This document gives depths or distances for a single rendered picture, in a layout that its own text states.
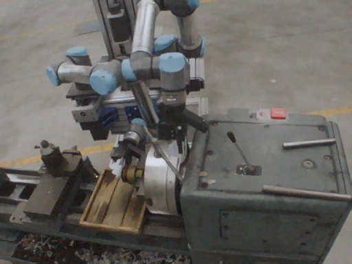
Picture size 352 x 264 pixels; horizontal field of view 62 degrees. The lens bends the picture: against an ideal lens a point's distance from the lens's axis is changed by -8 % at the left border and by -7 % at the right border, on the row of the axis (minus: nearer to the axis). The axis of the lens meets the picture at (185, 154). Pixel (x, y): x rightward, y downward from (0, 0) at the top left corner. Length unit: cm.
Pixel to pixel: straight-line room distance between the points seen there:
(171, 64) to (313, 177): 60
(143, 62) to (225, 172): 46
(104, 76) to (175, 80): 51
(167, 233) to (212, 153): 46
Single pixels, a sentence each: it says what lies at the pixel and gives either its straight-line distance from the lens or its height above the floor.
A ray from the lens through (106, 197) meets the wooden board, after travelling 159.
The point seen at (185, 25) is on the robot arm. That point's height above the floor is 153.
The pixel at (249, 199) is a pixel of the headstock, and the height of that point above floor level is 125.
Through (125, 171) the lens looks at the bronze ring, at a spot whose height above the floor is 111.
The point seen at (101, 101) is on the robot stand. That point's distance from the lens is 189.
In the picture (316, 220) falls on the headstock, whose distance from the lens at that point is 113.
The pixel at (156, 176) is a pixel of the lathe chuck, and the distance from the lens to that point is 118.
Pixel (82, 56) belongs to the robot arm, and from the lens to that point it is 178.
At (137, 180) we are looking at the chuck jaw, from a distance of 131.
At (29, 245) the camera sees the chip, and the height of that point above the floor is 54.
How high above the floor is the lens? 208
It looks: 45 degrees down
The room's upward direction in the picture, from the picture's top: 9 degrees counter-clockwise
